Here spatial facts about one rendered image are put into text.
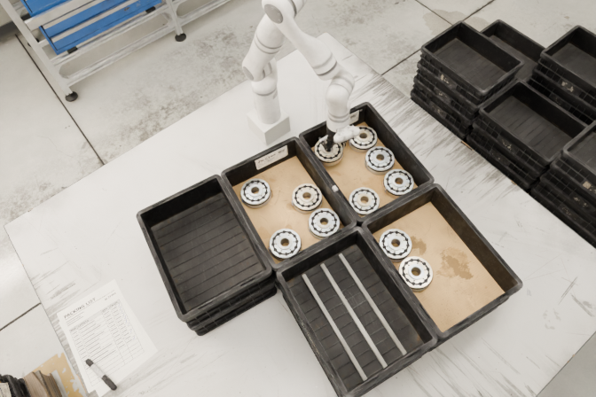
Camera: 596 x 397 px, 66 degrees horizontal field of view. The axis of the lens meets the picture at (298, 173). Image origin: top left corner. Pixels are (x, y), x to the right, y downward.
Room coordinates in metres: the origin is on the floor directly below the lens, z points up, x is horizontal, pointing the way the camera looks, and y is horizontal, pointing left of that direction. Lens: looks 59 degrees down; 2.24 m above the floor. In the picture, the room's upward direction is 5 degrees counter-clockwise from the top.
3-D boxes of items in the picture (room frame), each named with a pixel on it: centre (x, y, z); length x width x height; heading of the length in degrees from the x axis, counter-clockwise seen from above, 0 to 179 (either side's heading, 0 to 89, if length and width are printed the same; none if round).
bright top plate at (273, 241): (0.58, 0.06, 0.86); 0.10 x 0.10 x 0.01
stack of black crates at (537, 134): (1.25, -1.12, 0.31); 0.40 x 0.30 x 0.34; 34
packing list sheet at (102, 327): (0.39, 0.68, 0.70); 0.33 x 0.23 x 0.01; 34
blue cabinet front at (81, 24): (2.34, 1.06, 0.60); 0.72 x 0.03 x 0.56; 124
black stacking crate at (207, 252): (0.59, 0.32, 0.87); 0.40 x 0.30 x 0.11; 25
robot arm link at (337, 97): (0.92, -0.14, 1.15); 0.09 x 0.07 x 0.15; 152
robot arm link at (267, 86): (1.16, 0.09, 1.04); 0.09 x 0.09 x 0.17; 40
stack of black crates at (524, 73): (1.81, -1.22, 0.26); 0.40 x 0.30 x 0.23; 34
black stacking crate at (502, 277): (0.48, -0.39, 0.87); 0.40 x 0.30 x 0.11; 25
